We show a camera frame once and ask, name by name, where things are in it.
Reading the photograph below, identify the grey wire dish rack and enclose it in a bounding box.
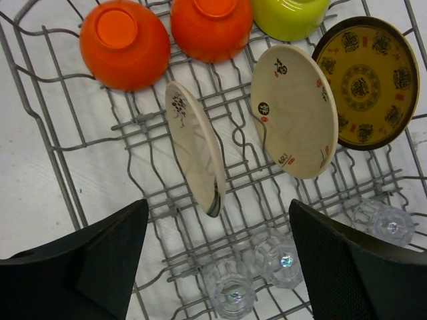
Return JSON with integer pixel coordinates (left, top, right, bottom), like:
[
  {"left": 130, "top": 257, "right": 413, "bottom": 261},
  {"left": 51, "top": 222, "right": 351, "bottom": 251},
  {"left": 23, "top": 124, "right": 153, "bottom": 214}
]
[{"left": 1, "top": 1, "right": 426, "bottom": 319}]

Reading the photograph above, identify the beige plate with black characters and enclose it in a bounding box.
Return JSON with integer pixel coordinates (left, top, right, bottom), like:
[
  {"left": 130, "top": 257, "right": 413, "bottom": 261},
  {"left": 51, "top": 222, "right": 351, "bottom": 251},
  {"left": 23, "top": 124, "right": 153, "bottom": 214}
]
[{"left": 250, "top": 44, "right": 338, "bottom": 179}]

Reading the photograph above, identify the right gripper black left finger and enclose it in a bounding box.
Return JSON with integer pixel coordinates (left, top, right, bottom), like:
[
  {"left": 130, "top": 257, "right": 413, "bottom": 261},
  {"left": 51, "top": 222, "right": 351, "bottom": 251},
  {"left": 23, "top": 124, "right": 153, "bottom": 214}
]
[{"left": 1, "top": 199, "right": 149, "bottom": 319}]

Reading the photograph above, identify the lime green bowl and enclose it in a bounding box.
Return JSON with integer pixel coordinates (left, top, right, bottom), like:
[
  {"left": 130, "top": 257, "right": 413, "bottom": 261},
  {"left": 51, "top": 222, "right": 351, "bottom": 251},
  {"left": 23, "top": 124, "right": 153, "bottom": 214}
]
[{"left": 252, "top": 0, "right": 330, "bottom": 42}]

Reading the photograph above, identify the yellow patterned plate dark rim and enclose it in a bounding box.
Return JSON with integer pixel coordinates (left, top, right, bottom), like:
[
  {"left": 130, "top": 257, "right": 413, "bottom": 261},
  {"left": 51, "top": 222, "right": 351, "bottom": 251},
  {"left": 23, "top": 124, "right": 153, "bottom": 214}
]
[{"left": 312, "top": 16, "right": 420, "bottom": 151}]

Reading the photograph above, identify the orange bowl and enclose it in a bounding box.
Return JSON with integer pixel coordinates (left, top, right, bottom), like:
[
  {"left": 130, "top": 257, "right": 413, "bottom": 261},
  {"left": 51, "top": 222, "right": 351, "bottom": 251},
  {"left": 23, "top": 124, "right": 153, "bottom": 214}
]
[
  {"left": 170, "top": 0, "right": 253, "bottom": 63},
  {"left": 79, "top": 1, "right": 171, "bottom": 91}
]

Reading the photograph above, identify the beige plate with flower print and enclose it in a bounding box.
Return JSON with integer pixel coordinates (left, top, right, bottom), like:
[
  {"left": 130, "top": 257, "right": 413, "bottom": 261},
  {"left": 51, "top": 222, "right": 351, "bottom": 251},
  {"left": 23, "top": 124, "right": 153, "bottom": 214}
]
[{"left": 165, "top": 81, "right": 226, "bottom": 218}]

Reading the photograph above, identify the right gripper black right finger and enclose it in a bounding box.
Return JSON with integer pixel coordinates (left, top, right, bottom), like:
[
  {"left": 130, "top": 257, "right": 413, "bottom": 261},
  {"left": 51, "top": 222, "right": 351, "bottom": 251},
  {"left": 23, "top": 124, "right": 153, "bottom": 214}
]
[{"left": 289, "top": 199, "right": 426, "bottom": 319}]

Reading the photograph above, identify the clear glass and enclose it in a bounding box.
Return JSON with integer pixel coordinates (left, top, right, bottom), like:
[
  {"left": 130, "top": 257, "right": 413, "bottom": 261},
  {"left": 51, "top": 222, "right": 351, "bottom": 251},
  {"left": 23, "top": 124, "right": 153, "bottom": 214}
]
[
  {"left": 351, "top": 199, "right": 415, "bottom": 247},
  {"left": 203, "top": 259, "right": 256, "bottom": 319},
  {"left": 254, "top": 235, "right": 304, "bottom": 289}
]

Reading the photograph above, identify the clear glass right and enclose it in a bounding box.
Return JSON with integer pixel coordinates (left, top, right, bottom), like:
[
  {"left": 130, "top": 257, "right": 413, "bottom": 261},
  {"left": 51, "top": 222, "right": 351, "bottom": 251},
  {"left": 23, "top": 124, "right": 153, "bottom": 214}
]
[{"left": 351, "top": 199, "right": 415, "bottom": 247}]

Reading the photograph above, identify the clear glass middle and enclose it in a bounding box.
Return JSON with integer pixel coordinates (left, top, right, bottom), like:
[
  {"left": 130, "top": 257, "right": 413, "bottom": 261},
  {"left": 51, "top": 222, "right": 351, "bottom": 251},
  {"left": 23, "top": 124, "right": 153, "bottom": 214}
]
[{"left": 254, "top": 235, "right": 304, "bottom": 289}]

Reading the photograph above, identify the clear glass left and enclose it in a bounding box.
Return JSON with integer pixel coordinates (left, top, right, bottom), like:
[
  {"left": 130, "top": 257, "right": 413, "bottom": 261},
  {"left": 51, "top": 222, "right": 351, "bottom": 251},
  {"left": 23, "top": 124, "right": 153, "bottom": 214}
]
[{"left": 203, "top": 259, "right": 256, "bottom": 319}]

